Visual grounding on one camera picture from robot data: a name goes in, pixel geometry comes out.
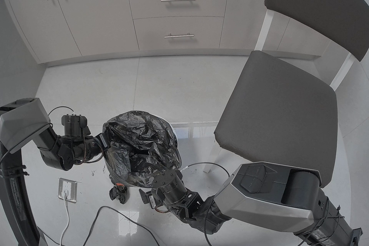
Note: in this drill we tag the black plastic bag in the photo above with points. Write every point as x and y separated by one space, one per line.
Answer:
138 135

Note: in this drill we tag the black plastic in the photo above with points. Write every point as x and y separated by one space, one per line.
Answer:
119 195

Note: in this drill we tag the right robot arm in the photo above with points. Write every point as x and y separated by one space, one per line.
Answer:
259 198

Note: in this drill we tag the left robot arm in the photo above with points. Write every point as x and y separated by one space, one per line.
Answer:
26 123

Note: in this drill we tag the white trash bin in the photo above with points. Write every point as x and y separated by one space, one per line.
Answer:
174 135

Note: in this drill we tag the grey chair with white legs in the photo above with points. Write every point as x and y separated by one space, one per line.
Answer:
276 112

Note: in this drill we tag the beige cabinet with drawers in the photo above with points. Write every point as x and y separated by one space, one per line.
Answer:
101 8

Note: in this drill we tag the grey cupboard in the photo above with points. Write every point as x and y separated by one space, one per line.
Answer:
17 60

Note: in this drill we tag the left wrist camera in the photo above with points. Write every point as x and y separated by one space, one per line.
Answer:
103 141

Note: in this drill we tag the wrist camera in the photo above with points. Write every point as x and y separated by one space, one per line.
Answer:
154 200
103 141

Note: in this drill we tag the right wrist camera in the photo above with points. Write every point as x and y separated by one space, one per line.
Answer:
154 200

